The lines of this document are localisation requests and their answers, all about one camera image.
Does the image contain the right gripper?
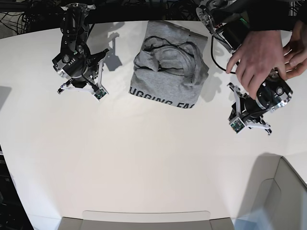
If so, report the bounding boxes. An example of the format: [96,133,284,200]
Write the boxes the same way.
[52,49,109,89]

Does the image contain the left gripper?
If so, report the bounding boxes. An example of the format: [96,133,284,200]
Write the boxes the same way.
[229,94,271,125]

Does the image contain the grey T-shirt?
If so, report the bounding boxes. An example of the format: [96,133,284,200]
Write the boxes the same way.
[129,21,209,109]

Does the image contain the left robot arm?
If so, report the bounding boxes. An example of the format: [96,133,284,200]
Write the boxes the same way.
[196,0,293,128]

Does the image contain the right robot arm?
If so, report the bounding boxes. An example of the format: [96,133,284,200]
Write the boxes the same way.
[52,0,109,91]

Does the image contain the person's left hand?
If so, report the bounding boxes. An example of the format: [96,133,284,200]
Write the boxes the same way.
[226,30,287,99]

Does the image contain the person's right hand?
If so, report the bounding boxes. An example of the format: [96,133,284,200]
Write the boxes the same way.
[283,20,307,79]

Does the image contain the grey plastic bin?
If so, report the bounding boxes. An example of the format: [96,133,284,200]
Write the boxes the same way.
[233,157,307,230]

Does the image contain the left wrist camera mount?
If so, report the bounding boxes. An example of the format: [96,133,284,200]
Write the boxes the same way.
[227,82,272,135]

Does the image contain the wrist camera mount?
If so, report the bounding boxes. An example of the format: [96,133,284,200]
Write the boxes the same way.
[57,59,108,101]
[227,82,272,135]

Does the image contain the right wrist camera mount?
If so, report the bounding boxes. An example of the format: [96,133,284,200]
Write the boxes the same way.
[57,59,108,101]

